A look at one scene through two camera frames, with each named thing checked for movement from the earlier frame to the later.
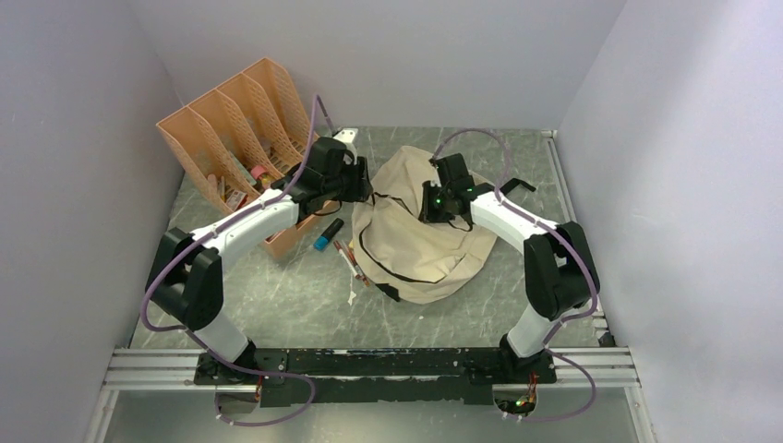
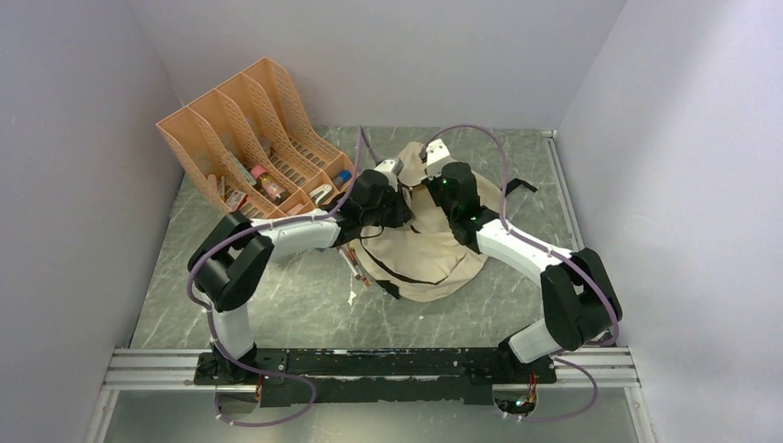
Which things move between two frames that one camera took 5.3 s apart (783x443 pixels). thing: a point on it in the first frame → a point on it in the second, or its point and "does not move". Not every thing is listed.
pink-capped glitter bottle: x=260 y=173 does not move
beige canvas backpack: x=405 y=257 does not move
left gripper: x=362 y=187 → x=402 y=212
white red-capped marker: x=344 y=256 does not move
